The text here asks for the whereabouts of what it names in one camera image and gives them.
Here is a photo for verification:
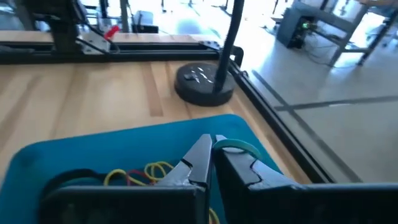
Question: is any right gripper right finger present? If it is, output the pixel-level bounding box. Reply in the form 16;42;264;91
213;135;302;224

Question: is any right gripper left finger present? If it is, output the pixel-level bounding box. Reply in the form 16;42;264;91
155;134;213;224

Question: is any teal rubber band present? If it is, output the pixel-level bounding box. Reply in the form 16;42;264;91
213;138;264;161

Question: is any yellow rubber band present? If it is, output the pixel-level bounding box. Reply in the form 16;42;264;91
207;207;221;224
143;161;175;183
104;169;147;187

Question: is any pile of coloured rubber bands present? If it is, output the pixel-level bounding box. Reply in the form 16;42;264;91
126;169;149;185

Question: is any wide black rubber band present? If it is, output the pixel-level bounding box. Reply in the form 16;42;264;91
43;169;106;194

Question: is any blue plastic bin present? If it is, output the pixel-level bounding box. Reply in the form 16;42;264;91
0;113;282;224

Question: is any black desk lamp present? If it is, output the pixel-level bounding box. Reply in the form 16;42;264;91
174;0;246;107

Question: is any black computer box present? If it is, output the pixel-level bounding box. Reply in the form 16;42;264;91
132;11;159;34

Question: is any grey computer tower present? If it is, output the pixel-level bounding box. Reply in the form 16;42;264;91
276;7;315;49

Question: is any red clip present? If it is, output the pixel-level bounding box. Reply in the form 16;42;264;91
104;25;121;40

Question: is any grey metal desk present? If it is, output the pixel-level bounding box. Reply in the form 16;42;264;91
292;0;398;68

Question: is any black frame clamp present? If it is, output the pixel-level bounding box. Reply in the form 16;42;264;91
229;45;245;68

